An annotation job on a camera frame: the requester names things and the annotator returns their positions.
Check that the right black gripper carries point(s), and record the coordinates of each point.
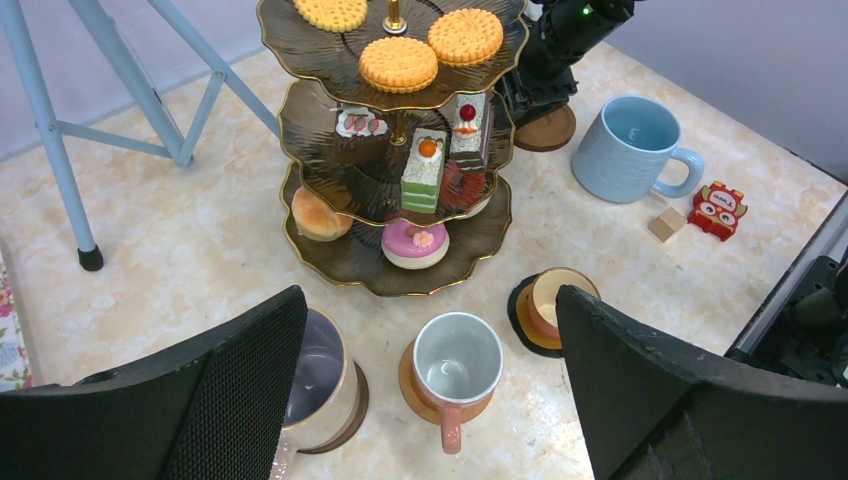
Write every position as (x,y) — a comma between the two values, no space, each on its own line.
(529,97)

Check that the small wooden cube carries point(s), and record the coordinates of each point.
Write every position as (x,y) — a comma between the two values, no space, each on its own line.
(667,224)

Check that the pink frosted donut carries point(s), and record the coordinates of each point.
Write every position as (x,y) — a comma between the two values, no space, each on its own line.
(412,247)

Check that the black orange round coaster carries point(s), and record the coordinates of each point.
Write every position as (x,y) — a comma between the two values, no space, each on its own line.
(520,320)

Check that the yellow round biscuit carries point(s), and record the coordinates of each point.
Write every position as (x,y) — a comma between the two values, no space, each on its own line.
(398,64)
(466,37)
(335,16)

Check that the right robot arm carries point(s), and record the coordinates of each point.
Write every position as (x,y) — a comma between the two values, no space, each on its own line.
(570,28)

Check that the dark brown round coaster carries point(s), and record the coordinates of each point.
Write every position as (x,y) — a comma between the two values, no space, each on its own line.
(338,419)

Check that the three-tier glass cake stand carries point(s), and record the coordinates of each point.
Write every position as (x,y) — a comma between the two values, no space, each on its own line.
(325,71)

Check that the brown white layered cake slice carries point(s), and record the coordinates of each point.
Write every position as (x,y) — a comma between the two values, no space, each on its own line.
(471,127)

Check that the light blue mug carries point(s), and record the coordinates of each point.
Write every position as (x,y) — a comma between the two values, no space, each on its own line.
(626,148)

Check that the orange small mug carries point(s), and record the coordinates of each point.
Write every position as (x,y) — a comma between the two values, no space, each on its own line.
(542,297)

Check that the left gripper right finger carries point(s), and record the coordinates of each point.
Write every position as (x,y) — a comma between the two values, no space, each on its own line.
(652,406)

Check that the blue tripod stand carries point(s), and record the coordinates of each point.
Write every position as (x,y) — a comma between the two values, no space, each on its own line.
(95,68)

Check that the orange sprinkled donut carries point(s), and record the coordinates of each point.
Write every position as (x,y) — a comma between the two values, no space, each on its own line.
(461,191)

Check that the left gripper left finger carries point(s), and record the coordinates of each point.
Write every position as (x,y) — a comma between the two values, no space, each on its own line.
(209,407)

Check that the chocolate cake piece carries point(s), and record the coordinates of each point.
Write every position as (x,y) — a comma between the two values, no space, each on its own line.
(360,135)

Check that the red snack packet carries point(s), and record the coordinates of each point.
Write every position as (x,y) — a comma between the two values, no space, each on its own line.
(717,210)

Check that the round golden bun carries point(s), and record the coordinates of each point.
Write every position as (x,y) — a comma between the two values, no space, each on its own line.
(315,219)

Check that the light brown round coaster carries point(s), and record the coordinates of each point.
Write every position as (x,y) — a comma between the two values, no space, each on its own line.
(419,403)

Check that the green layered cake slice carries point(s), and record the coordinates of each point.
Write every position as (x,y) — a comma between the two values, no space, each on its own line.
(423,173)

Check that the large wooden saucer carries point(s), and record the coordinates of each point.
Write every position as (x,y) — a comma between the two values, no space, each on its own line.
(548,133)

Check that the pink patterned mug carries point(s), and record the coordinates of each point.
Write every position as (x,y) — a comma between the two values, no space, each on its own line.
(457,360)

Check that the floral serving tray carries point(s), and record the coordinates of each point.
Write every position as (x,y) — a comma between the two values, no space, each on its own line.
(16,372)

